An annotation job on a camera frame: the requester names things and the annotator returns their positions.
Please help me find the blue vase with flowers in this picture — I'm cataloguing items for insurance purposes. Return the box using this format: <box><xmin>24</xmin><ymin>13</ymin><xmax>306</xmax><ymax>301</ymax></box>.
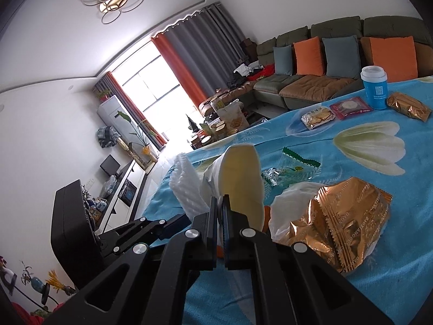
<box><xmin>18</xmin><ymin>261</ymin><xmax>78</xmax><ymax>312</ymax></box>

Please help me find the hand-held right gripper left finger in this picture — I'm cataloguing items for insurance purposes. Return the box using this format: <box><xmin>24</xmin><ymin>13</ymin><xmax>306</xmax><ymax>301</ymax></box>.
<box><xmin>44</xmin><ymin>196</ymin><xmax>218</xmax><ymax>325</ymax></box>

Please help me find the white foam fruit net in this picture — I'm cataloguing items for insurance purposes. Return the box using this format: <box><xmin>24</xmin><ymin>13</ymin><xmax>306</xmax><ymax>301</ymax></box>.
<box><xmin>168</xmin><ymin>153</ymin><xmax>211</xmax><ymax>218</ymax></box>

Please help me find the blue cup with white lid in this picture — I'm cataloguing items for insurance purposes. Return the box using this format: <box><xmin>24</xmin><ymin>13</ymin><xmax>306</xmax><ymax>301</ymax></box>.
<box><xmin>360</xmin><ymin>65</ymin><xmax>389</xmax><ymax>111</ymax></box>

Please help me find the white cloth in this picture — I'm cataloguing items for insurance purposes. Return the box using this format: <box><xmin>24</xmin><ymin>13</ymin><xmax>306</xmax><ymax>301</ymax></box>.
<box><xmin>233</xmin><ymin>60</ymin><xmax>263</xmax><ymax>76</ymax></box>

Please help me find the cracker packet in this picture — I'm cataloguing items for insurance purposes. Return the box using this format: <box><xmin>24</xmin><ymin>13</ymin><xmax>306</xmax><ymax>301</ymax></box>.
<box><xmin>301</xmin><ymin>106</ymin><xmax>336</xmax><ymax>130</ymax></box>

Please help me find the small black monitor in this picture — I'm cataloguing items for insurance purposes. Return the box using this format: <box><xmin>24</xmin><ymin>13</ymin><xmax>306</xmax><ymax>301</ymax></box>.
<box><xmin>100</xmin><ymin>155</ymin><xmax>121</xmax><ymax>177</ymax></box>

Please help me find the green and brown sofa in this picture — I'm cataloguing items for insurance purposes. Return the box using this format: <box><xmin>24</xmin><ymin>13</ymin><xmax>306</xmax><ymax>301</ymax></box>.
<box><xmin>198</xmin><ymin>15</ymin><xmax>433</xmax><ymax>116</ymax></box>

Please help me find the small gold snack packet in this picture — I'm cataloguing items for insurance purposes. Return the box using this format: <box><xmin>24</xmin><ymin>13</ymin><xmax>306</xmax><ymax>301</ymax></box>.
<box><xmin>386</xmin><ymin>92</ymin><xmax>432</xmax><ymax>122</ymax></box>

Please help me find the red snack packet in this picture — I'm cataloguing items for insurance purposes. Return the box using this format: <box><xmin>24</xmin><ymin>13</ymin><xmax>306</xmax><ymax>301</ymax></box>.
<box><xmin>330</xmin><ymin>97</ymin><xmax>373</xmax><ymax>120</ymax></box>

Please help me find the brown bag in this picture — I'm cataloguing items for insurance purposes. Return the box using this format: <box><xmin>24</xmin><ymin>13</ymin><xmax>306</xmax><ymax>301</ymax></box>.
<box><xmin>241</xmin><ymin>39</ymin><xmax>258</xmax><ymax>63</ymax></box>

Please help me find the red cloth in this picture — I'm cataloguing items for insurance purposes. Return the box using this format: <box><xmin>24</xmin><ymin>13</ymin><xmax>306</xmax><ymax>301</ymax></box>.
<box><xmin>247</xmin><ymin>64</ymin><xmax>275</xmax><ymax>82</ymax></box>

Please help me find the printed snack bag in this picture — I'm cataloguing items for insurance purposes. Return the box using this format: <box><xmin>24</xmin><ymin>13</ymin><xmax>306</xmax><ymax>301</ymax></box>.
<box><xmin>216</xmin><ymin>102</ymin><xmax>250</xmax><ymax>132</ymax></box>

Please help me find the white standing air conditioner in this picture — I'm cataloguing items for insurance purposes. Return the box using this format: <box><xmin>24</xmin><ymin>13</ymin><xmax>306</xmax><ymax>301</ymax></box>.
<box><xmin>98</xmin><ymin>95</ymin><xmax>131</xmax><ymax>150</ymax></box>

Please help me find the white tv cabinet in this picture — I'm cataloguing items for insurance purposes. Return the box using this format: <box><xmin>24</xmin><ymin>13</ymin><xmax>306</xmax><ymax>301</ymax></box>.
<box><xmin>91</xmin><ymin>157</ymin><xmax>159</xmax><ymax>235</ymax></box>

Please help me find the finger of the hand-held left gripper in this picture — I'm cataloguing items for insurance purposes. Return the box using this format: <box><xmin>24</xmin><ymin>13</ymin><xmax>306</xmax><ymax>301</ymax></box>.
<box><xmin>96</xmin><ymin>214</ymin><xmax>193</xmax><ymax>258</ymax></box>

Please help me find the large gold snack wrapper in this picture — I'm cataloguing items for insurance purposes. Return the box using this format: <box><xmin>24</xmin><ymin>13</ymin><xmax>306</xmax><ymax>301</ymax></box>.
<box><xmin>275</xmin><ymin>177</ymin><xmax>393</xmax><ymax>274</ymax></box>

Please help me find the blue-grey cushion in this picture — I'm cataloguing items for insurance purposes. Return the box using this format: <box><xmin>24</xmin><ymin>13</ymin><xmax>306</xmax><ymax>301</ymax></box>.
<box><xmin>272</xmin><ymin>45</ymin><xmax>293</xmax><ymax>76</ymax></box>
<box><xmin>321</xmin><ymin>35</ymin><xmax>361</xmax><ymax>78</ymax></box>

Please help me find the orange cushion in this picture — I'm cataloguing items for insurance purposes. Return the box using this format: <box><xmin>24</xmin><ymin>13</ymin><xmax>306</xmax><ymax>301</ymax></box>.
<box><xmin>369</xmin><ymin>35</ymin><xmax>419</xmax><ymax>82</ymax></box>
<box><xmin>293</xmin><ymin>37</ymin><xmax>324</xmax><ymax>76</ymax></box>

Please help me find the green and white wrapper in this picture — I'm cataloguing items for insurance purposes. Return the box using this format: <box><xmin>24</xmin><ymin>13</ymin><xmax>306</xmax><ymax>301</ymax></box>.
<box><xmin>261</xmin><ymin>147</ymin><xmax>322</xmax><ymax>187</ymax></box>

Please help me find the blue floral blanket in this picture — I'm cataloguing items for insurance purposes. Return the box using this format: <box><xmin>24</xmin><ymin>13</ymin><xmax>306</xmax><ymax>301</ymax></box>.
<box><xmin>142</xmin><ymin>74</ymin><xmax>433</xmax><ymax>325</ymax></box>

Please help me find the grey and orange curtain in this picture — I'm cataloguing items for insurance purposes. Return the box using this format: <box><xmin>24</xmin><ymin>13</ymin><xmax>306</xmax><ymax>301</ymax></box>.
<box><xmin>150</xmin><ymin>3</ymin><xmax>248</xmax><ymax>103</ymax></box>
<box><xmin>93</xmin><ymin>71</ymin><xmax>169</xmax><ymax>150</ymax></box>

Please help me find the cluttered coffee table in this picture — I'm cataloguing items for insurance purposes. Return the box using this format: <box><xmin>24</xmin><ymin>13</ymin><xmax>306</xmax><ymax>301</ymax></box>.
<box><xmin>189</xmin><ymin>98</ymin><xmax>251</xmax><ymax>150</ymax></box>

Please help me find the tall green plant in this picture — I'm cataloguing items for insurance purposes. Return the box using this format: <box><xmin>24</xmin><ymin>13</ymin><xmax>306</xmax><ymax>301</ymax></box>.
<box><xmin>117</xmin><ymin>110</ymin><xmax>151</xmax><ymax>158</ymax></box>

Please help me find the white paper cup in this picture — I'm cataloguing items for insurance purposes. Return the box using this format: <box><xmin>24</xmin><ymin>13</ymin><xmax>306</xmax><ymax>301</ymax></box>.
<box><xmin>203</xmin><ymin>144</ymin><xmax>267</xmax><ymax>236</ymax></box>

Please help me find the black television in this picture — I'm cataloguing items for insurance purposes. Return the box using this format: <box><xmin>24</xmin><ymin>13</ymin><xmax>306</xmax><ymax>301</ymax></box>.
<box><xmin>51</xmin><ymin>179</ymin><xmax>103</xmax><ymax>290</ymax></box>

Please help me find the camouflage bag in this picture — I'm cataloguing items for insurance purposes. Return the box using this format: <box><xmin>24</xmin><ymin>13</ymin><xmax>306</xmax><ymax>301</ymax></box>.
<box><xmin>96</xmin><ymin>126</ymin><xmax>118</xmax><ymax>148</ymax></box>

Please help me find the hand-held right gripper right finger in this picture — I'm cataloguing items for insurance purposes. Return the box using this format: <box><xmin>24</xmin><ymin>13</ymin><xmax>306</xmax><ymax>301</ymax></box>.
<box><xmin>223</xmin><ymin>194</ymin><xmax>395</xmax><ymax>325</ymax></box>

